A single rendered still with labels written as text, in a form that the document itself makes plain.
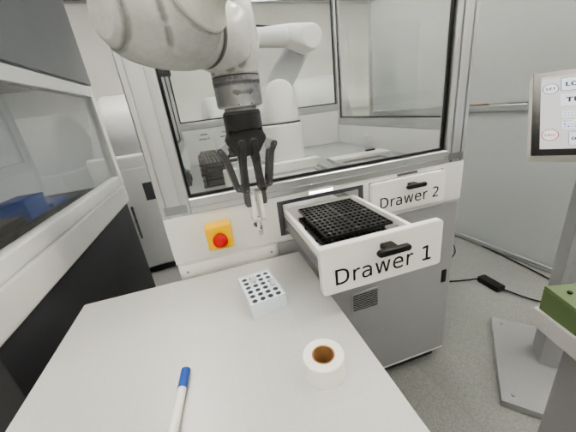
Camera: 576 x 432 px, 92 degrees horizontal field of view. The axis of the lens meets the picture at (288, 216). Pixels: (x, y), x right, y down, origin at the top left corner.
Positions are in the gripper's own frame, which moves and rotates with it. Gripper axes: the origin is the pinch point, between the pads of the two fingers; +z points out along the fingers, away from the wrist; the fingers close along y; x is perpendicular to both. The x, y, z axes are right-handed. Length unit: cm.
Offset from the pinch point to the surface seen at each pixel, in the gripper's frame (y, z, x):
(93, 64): -72, -85, 340
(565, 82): 106, -17, -1
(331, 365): 0.8, 19.4, -29.2
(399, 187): 52, 10, 12
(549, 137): 94, -2, -6
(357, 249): 15.0, 8.4, -16.6
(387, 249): 19.3, 8.2, -20.3
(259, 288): -3.2, 20.2, -2.0
